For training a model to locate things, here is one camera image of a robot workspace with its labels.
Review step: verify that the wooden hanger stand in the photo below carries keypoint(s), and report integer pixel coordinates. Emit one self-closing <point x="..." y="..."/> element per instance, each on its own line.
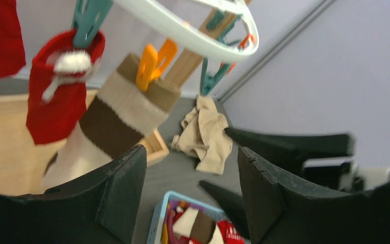
<point x="23" y="163"/>

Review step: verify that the beige cloth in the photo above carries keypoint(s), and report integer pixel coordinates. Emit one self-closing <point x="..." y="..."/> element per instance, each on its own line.
<point x="203" y="136"/>

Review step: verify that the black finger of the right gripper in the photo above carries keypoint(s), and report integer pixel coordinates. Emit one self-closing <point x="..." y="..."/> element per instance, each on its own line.
<point x="231" y="203"/>

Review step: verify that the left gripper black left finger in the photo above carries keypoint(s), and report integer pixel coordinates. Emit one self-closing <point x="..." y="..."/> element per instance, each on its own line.
<point x="98" y="207"/>

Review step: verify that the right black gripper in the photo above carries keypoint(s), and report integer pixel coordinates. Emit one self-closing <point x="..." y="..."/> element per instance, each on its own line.
<point x="290" y="152"/>

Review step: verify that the red white patterned sock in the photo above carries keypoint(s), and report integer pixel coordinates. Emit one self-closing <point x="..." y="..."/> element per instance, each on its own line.
<point x="229" y="233"/>

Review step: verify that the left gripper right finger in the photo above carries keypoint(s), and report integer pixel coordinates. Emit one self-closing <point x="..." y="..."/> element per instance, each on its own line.
<point x="284" y="208"/>

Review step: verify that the blue plastic basket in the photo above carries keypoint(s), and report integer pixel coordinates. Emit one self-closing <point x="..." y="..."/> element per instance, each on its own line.
<point x="170" y="209"/>

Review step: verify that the white round clip hanger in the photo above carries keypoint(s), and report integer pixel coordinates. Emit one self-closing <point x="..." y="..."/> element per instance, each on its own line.
<point x="167" y="23"/>

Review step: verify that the teal clothes peg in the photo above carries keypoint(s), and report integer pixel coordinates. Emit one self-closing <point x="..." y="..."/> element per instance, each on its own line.
<point x="87" y="20"/>
<point x="208" y="80"/>

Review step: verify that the orange clothes peg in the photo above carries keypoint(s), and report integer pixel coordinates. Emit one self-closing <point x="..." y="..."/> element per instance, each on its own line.
<point x="153" y="63"/>

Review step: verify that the beige brown striped sock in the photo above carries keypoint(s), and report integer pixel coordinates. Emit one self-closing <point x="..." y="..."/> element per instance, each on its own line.
<point x="119" y="117"/>

